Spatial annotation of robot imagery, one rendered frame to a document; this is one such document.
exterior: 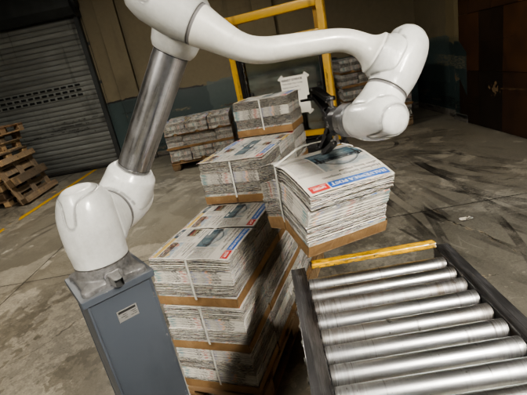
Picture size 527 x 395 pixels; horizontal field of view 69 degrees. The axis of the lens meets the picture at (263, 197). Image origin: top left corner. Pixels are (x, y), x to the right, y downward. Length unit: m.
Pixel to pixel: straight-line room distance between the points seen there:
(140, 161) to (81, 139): 8.06
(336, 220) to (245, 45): 0.55
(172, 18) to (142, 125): 0.36
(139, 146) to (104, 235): 0.28
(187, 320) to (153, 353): 0.50
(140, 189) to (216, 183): 0.86
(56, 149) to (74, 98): 1.21
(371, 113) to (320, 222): 0.38
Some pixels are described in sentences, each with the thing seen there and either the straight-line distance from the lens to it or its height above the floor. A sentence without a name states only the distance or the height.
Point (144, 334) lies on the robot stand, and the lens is 1.27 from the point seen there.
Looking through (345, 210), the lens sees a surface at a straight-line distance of 1.16.
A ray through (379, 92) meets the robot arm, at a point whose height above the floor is 1.38.
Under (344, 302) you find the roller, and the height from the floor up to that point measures 0.80.
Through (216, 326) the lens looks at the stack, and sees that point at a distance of 1.73.
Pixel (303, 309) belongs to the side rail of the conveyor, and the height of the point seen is 0.80.
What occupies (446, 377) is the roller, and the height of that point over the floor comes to 0.80.
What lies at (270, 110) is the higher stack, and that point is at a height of 1.21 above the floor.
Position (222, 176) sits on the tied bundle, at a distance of 2.02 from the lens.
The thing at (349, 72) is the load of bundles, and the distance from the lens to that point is 6.86.
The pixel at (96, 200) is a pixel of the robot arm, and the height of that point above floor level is 1.24.
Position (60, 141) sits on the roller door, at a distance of 9.49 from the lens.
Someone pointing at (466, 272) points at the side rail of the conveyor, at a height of 0.80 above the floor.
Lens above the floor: 1.50
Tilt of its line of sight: 19 degrees down
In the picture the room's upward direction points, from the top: 11 degrees counter-clockwise
